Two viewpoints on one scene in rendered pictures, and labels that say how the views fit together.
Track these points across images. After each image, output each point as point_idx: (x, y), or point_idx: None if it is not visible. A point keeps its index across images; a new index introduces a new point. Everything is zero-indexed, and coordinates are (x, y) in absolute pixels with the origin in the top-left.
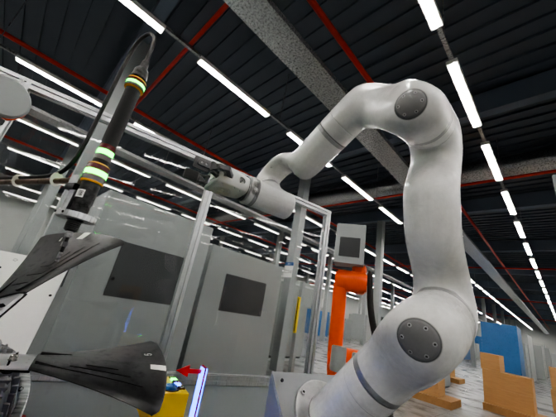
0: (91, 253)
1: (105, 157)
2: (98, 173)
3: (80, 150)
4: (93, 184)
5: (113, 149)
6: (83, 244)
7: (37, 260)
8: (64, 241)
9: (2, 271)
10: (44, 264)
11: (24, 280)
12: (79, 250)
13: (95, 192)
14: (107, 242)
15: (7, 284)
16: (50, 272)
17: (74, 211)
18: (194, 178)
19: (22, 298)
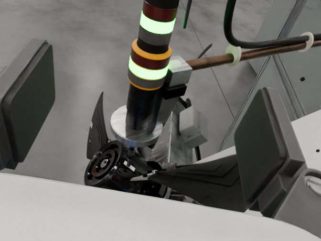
0: (197, 190)
1: (139, 31)
2: (129, 63)
3: (227, 3)
4: (130, 82)
5: (147, 9)
6: (233, 173)
7: (224, 159)
8: (129, 148)
9: (313, 157)
10: (197, 166)
11: (178, 169)
12: (214, 176)
13: (133, 96)
14: (230, 195)
15: (189, 164)
16: (171, 176)
17: (112, 115)
18: (250, 178)
19: (147, 181)
